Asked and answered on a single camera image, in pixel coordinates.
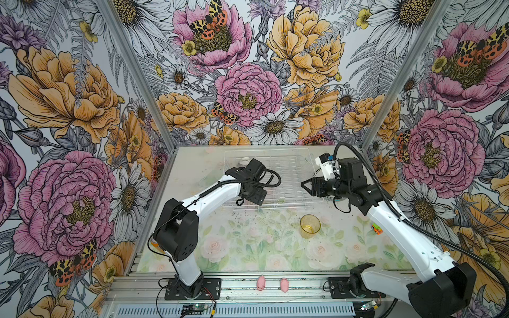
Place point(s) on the small orange green toy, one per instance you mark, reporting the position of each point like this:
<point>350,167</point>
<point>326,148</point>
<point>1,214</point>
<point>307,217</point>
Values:
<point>377,229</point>

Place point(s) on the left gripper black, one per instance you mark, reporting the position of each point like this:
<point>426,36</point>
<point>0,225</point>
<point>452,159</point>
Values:
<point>258,197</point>

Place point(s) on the right pink clip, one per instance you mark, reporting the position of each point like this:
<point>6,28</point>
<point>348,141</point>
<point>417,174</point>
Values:
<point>284,285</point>

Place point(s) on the orange soda bottle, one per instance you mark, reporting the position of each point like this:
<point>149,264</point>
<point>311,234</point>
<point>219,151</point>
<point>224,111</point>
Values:
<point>156,247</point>

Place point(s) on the striped grey bowl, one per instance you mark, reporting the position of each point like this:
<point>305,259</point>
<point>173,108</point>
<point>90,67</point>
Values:
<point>244,161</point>

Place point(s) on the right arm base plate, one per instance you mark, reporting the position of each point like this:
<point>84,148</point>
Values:
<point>342,288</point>

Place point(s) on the aluminium front rail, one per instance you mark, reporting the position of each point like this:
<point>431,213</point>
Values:
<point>143,296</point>

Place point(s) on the left pink clip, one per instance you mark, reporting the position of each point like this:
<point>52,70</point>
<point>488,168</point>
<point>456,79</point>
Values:
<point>261,283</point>

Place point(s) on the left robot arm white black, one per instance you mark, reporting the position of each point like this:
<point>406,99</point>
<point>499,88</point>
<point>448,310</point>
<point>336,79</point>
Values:
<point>177,231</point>

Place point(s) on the yellow glass cup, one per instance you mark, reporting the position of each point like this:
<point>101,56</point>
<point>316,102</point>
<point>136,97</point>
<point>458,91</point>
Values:
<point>310,225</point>

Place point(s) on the right circuit board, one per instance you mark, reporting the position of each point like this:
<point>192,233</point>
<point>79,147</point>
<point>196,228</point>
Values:
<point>368,306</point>

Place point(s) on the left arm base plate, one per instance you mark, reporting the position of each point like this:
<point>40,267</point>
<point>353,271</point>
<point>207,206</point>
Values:
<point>202,289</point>

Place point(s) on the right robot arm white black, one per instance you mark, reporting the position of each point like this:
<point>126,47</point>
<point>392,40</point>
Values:
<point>440,286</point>

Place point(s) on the pink clip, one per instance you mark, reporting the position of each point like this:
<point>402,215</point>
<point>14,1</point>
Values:
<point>261,283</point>
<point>284,285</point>

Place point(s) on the green circuit board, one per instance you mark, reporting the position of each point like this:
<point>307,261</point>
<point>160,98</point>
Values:
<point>194,309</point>

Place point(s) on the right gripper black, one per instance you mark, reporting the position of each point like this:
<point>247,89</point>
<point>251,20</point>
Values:
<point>317,183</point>

